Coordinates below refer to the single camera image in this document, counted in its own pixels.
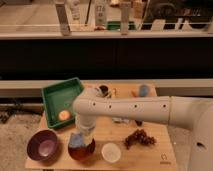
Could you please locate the brown grape bunch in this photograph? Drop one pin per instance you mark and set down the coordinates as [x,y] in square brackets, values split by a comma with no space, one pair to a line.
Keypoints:
[139,136]

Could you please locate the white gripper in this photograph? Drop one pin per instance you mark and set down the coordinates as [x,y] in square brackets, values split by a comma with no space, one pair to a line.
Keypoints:
[86,125]

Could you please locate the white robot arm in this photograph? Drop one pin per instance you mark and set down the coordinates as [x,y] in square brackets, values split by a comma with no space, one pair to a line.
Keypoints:
[192,113]

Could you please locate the green plastic tray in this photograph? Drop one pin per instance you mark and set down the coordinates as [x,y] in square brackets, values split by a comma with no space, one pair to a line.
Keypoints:
[59,97]

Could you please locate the blue sponge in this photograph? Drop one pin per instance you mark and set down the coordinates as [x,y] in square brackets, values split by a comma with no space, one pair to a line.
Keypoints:
[76,140]

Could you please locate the orange ball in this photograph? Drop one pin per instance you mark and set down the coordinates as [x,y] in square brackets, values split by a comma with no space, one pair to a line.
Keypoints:
[64,115]

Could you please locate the blue cup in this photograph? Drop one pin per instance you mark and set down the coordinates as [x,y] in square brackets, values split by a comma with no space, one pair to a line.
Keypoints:
[143,90]

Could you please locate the red bowl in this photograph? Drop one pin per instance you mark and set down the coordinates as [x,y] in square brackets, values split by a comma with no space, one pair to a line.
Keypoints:
[82,153]

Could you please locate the green box background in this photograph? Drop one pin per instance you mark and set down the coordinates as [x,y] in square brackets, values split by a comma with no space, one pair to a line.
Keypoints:
[116,25]

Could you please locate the dark small cup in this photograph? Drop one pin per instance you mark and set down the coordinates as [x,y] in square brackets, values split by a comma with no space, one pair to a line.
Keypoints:
[104,89]

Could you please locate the purple bowl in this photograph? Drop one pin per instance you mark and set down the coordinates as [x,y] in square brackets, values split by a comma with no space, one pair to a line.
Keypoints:
[43,145]

